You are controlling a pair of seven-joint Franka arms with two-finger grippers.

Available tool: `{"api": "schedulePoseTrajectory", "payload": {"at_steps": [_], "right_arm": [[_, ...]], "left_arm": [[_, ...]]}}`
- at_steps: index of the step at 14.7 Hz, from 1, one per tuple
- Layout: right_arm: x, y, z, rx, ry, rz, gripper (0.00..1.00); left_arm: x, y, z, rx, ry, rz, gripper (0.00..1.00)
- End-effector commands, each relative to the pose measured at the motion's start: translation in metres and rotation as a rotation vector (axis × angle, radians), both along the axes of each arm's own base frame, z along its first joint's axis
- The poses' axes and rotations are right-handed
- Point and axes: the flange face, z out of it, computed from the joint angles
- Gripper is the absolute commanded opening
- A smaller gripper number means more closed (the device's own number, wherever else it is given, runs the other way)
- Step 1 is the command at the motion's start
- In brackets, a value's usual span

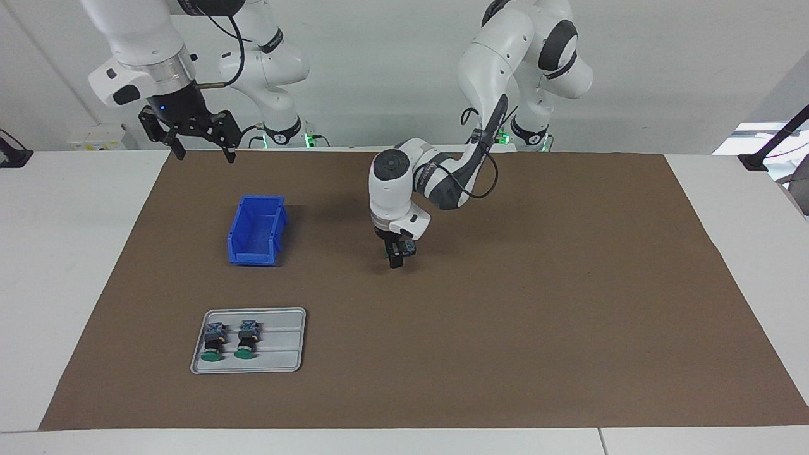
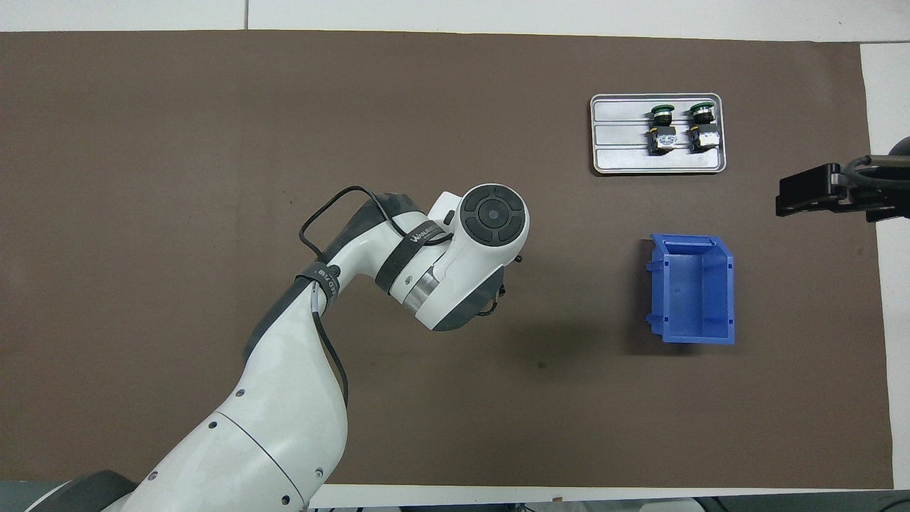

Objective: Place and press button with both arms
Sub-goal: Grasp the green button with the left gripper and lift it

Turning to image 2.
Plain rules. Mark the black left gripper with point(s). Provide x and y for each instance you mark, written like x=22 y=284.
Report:
x=500 y=290

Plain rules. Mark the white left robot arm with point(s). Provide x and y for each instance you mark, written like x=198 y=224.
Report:
x=284 y=427

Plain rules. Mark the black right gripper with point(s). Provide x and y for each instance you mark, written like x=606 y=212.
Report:
x=878 y=195

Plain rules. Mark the blue plastic bin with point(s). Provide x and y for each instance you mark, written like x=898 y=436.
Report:
x=693 y=291

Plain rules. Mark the brown table mat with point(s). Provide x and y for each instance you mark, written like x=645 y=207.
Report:
x=569 y=398

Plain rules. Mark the green push button switch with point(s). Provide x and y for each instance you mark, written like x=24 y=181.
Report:
x=662 y=142
x=702 y=137

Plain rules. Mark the silver metal tray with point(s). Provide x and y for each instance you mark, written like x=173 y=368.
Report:
x=640 y=160

